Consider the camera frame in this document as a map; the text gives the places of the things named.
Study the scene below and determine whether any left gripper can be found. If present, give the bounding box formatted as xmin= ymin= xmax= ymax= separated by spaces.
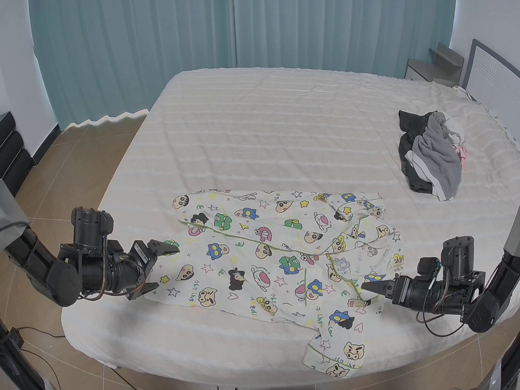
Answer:
xmin=117 ymin=239 xmax=180 ymax=301

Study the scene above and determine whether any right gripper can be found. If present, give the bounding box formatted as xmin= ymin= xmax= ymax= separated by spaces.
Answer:
xmin=386 ymin=274 xmax=429 ymax=309

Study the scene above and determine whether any white printed pyjama top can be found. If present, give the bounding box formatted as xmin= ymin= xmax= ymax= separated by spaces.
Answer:
xmin=145 ymin=189 xmax=405 ymax=379

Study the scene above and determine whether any pile of clothes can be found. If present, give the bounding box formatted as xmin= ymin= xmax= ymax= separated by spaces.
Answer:
xmin=398 ymin=110 xmax=470 ymax=202

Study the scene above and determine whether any bed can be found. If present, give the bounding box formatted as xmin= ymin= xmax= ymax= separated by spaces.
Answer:
xmin=61 ymin=38 xmax=520 ymax=386

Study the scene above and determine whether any black chest of drawers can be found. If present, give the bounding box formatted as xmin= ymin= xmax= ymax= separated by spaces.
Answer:
xmin=0 ymin=111 xmax=34 ymax=197

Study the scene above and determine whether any grey bedside table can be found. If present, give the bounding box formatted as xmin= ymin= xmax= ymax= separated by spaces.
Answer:
xmin=406 ymin=42 xmax=465 ymax=87

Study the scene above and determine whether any blue-green curtain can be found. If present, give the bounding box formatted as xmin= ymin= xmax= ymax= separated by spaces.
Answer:
xmin=232 ymin=0 xmax=459 ymax=79
xmin=28 ymin=0 xmax=236 ymax=130

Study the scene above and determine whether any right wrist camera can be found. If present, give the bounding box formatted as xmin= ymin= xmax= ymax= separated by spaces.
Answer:
xmin=418 ymin=257 xmax=443 ymax=278

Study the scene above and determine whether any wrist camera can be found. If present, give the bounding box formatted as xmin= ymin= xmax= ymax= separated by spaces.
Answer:
xmin=106 ymin=239 xmax=131 ymax=258
xmin=418 ymin=257 xmax=443 ymax=278

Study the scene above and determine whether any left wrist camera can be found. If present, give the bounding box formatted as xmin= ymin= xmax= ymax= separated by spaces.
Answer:
xmin=106 ymin=239 xmax=131 ymax=258

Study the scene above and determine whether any black cable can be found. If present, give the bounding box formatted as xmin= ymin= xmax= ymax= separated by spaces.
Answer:
xmin=415 ymin=309 xmax=472 ymax=339
xmin=17 ymin=325 xmax=66 ymax=339

